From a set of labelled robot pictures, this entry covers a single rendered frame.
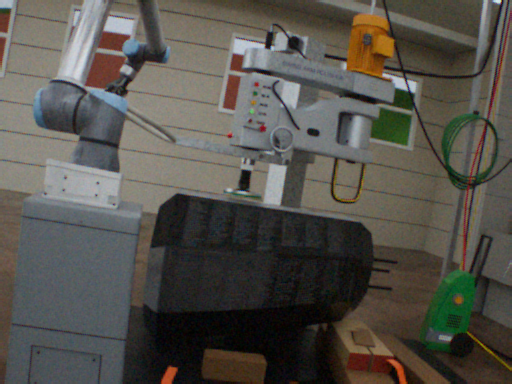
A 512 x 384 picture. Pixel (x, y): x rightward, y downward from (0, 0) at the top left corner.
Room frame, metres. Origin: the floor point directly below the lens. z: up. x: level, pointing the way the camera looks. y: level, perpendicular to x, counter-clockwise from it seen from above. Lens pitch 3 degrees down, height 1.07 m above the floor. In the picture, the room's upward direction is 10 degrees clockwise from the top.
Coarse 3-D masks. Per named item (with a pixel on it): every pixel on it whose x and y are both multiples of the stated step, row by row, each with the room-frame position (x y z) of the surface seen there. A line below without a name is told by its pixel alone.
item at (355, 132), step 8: (344, 120) 3.16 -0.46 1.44; (352, 120) 3.12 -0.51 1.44; (360, 120) 3.11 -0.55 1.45; (368, 120) 3.13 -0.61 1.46; (344, 128) 3.15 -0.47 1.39; (352, 128) 3.11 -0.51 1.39; (360, 128) 3.11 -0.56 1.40; (368, 128) 3.13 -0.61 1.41; (344, 136) 3.14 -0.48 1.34; (352, 136) 3.11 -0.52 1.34; (360, 136) 3.11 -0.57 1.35; (368, 136) 3.14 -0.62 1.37; (344, 144) 3.15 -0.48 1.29; (352, 144) 3.11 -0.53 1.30; (360, 144) 3.11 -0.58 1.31; (368, 144) 3.16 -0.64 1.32
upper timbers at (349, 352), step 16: (352, 320) 3.03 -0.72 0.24; (336, 336) 2.73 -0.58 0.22; (352, 336) 2.69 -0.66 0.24; (336, 352) 2.66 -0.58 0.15; (352, 352) 2.43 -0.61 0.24; (368, 352) 2.45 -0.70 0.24; (384, 352) 2.48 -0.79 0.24; (352, 368) 2.43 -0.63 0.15; (368, 368) 2.46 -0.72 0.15; (384, 368) 2.44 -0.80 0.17
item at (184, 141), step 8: (176, 136) 2.77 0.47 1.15; (184, 136) 2.78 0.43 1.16; (176, 144) 2.77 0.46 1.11; (184, 144) 2.79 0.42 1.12; (192, 144) 2.80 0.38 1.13; (200, 144) 2.82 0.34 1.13; (208, 144) 2.83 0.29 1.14; (216, 144) 2.85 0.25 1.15; (224, 144) 2.86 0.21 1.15; (216, 152) 2.96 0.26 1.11; (224, 152) 2.86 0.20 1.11; (232, 152) 2.88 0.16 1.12; (240, 152) 2.89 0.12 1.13; (248, 152) 2.91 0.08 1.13; (256, 152) 2.93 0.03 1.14; (256, 160) 3.05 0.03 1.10; (264, 160) 2.94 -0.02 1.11; (272, 160) 2.96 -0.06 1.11; (280, 160) 2.98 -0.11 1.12; (288, 160) 2.95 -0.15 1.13
